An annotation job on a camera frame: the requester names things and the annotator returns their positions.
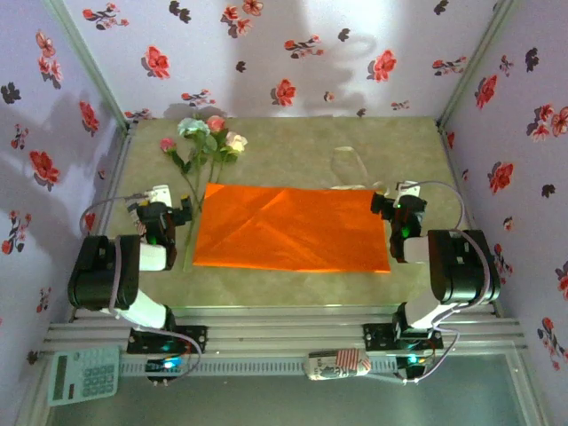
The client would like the white printed ribbon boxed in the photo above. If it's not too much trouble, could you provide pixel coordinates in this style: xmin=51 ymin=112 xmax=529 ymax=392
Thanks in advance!
xmin=329 ymin=145 xmax=388 ymax=193

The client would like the small deep pink fake rose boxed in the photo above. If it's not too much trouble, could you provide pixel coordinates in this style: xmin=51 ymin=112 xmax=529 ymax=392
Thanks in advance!
xmin=158 ymin=136 xmax=206 ymax=214

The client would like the pale blue fake rose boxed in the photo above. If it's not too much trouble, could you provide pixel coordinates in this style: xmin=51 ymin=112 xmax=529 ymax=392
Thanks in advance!
xmin=176 ymin=116 xmax=212 ymax=272

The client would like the orange wrapping paper sheet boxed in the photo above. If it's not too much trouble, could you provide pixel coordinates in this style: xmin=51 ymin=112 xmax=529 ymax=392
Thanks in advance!
xmin=193 ymin=182 xmax=391 ymax=274

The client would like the teal calculator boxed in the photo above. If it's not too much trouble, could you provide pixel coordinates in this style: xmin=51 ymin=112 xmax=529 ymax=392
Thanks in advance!
xmin=46 ymin=345 xmax=122 ymax=407

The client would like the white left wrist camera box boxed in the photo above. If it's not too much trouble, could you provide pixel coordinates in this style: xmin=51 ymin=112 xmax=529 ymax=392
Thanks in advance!
xmin=147 ymin=185 xmax=173 ymax=206

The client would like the lavender cable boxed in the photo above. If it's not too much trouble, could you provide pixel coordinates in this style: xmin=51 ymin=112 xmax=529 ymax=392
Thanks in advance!
xmin=79 ymin=191 xmax=203 ymax=383
xmin=397 ymin=180 xmax=501 ymax=385

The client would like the aluminium side rail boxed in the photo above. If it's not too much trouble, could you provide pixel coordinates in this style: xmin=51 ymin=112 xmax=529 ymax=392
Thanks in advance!
xmin=437 ymin=123 xmax=505 ymax=319
xmin=68 ymin=128 xmax=137 ymax=323

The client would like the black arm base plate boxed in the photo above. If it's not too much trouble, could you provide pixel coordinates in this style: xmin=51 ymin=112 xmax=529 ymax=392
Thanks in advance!
xmin=126 ymin=325 xmax=209 ymax=355
xmin=362 ymin=322 xmax=445 ymax=352

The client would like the aluminium frame cross rail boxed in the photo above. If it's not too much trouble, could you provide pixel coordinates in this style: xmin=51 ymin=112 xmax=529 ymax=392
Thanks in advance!
xmin=42 ymin=304 xmax=527 ymax=356

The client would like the aluminium corner post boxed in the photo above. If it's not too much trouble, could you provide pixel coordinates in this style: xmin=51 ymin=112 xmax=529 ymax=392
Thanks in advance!
xmin=436 ymin=0 xmax=520 ymax=132
xmin=43 ymin=0 xmax=137 ymax=132

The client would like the white slotted cable duct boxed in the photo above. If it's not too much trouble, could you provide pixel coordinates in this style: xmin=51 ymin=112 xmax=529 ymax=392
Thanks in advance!
xmin=118 ymin=356 xmax=400 ymax=379

